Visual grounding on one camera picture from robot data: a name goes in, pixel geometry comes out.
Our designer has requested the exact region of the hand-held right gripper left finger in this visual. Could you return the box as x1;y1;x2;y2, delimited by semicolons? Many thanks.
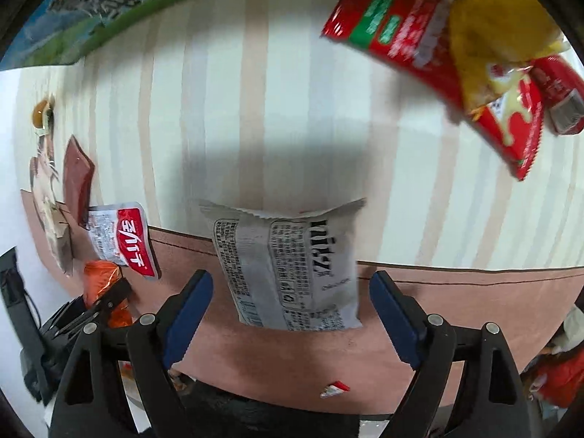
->
48;269;215;438

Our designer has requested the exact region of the orange snack packet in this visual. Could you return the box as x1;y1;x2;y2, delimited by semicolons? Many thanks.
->
83;259;133;329

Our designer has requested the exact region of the small red barcode packet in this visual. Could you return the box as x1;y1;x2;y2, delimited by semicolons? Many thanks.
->
531;55;584;137

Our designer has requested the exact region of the green blue milk carton box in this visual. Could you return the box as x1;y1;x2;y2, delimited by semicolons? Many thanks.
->
0;0;475;71

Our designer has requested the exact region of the silver red-label snack packet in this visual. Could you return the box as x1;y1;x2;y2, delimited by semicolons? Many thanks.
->
87;201;160;280

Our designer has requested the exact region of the maroon snack packet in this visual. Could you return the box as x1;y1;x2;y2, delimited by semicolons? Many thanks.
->
62;136;96;229

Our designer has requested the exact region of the long red snack packet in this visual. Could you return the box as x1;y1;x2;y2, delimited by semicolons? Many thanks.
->
320;0;546;181

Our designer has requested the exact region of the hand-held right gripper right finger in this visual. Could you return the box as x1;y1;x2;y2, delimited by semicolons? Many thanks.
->
369;270;543;438

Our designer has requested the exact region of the striped cat print tablecloth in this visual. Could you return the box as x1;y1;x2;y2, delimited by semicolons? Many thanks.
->
11;0;584;416

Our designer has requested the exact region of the red white wrapper scrap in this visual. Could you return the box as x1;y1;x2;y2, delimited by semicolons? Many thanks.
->
319;380;351;399

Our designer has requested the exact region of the grey printed snack packet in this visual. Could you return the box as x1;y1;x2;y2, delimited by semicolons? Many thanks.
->
198;197;368;331

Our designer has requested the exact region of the red plastic bag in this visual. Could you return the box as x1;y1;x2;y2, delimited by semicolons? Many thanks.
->
520;310;584;409

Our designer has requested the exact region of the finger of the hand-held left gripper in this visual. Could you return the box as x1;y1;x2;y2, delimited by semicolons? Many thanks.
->
55;277;133;329

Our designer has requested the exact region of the yellow snack packet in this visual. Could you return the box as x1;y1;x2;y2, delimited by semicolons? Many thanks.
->
446;0;571;122

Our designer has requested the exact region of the clear packet with amber egg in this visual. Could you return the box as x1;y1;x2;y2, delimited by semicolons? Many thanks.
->
31;95;58;135

